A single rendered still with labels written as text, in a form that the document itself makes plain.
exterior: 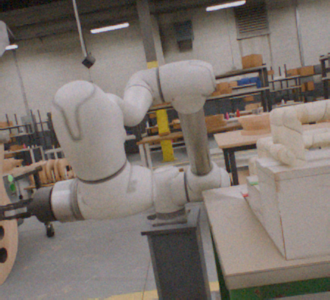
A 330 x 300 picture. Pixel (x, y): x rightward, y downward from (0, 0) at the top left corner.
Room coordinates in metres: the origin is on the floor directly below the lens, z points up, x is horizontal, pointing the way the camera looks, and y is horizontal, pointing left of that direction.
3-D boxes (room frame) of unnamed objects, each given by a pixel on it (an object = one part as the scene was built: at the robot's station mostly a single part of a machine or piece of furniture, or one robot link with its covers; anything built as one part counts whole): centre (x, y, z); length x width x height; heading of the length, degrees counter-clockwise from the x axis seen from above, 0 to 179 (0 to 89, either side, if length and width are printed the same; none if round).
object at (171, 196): (1.47, 0.03, 0.87); 0.18 x 0.16 x 0.22; 82
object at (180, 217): (1.48, 0.06, 0.73); 0.22 x 0.18 x 0.06; 79
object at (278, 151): (0.59, -0.23, 1.12); 0.11 x 0.03 x 0.03; 176
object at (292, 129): (0.54, -0.24, 1.15); 0.03 x 0.03 x 0.09
